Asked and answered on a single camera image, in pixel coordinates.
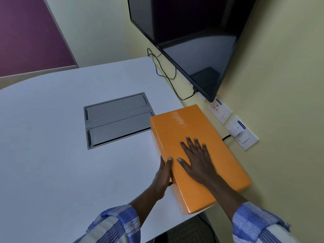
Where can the person's right thumb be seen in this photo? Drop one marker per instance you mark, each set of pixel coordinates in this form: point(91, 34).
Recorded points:
point(184, 165)

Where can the maroon wall panel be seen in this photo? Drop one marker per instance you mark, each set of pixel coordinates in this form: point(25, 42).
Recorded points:
point(29, 35)

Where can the orange cardboard box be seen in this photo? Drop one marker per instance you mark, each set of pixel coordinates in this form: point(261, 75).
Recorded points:
point(195, 154)

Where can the person's left forearm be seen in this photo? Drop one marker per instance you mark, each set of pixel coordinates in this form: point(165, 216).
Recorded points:
point(126, 217)

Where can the person's left thumb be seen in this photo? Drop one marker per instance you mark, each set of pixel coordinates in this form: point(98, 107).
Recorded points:
point(168, 168)

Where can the person's right hand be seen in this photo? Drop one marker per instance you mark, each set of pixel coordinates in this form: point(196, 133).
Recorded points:
point(200, 165)

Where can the person's right middle finger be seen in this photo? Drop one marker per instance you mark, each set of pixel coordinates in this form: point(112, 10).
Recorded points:
point(191, 144)

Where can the person's left hand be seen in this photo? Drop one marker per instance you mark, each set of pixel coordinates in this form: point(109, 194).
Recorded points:
point(162, 178)

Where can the black wall television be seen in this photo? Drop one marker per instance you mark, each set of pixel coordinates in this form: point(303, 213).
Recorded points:
point(192, 40)

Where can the white plug adapter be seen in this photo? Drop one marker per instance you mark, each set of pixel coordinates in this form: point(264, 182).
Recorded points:
point(237, 129)

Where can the person's right forearm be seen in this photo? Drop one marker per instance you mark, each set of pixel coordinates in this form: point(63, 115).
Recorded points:
point(243, 212)

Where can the white wall socket plate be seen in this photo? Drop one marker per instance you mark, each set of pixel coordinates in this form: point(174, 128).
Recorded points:
point(219, 110)

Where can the person's right little finger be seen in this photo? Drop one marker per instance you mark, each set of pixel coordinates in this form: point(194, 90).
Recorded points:
point(205, 150)

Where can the white wall switch plate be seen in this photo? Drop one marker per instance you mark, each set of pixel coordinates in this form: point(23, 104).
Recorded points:
point(244, 135)

